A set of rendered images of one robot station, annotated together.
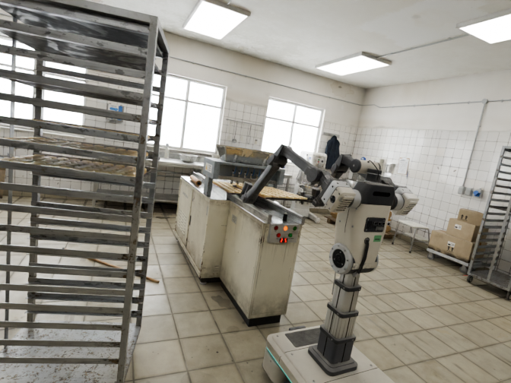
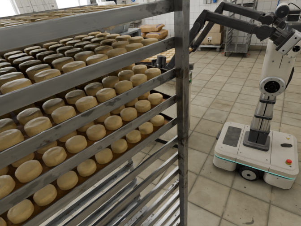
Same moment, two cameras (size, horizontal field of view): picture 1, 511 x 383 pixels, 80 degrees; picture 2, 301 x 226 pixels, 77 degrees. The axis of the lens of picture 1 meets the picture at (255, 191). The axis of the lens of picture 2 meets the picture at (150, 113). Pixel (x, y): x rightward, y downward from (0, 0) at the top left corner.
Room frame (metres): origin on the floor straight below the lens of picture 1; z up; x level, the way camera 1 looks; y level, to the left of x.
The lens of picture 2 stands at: (0.89, 0.86, 1.54)
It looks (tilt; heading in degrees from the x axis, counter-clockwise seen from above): 33 degrees down; 332
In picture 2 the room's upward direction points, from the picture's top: 7 degrees counter-clockwise
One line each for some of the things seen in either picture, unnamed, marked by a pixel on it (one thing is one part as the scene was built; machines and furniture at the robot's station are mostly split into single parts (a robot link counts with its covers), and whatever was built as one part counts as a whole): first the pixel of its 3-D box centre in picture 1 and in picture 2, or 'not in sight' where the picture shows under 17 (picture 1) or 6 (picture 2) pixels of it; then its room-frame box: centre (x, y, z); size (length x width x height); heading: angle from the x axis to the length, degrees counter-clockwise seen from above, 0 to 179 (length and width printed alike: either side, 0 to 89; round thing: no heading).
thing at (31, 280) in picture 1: (87, 283); (98, 212); (1.66, 0.89, 0.42); 0.64 x 0.03 x 0.03; 102
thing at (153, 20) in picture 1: (135, 219); (182, 154); (1.31, 0.51, 0.97); 0.03 x 0.03 x 1.70; 12
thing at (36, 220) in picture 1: (91, 225); not in sight; (1.66, 0.89, 0.78); 0.64 x 0.03 x 0.03; 102
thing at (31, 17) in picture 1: (89, 31); not in sight; (1.47, 0.86, 1.77); 0.60 x 0.40 x 0.02; 102
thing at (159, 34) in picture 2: not in sight; (157, 33); (5.66, -2.25, 0.47); 0.72 x 0.42 x 0.17; 120
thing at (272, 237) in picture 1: (283, 232); (186, 81); (2.16, -0.25, 0.77); 0.24 x 0.04 x 0.14; 117
